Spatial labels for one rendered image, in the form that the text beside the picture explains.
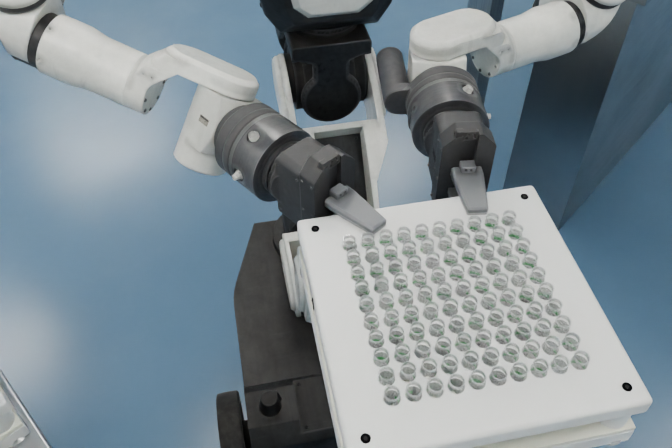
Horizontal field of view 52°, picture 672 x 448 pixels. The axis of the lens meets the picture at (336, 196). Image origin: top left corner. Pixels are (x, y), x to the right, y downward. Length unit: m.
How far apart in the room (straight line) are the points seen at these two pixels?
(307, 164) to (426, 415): 0.26
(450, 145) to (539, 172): 1.36
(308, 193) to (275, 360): 0.98
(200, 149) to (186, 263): 1.26
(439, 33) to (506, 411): 0.46
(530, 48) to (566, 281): 0.37
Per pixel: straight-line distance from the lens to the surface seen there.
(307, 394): 1.55
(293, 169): 0.68
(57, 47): 0.84
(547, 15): 0.96
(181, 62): 0.79
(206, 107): 0.79
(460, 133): 0.70
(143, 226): 2.15
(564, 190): 2.05
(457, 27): 0.87
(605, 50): 1.77
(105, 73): 0.82
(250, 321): 1.68
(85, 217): 2.23
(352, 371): 0.58
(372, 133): 1.16
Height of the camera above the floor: 1.55
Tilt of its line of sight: 46 degrees down
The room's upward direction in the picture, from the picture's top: straight up
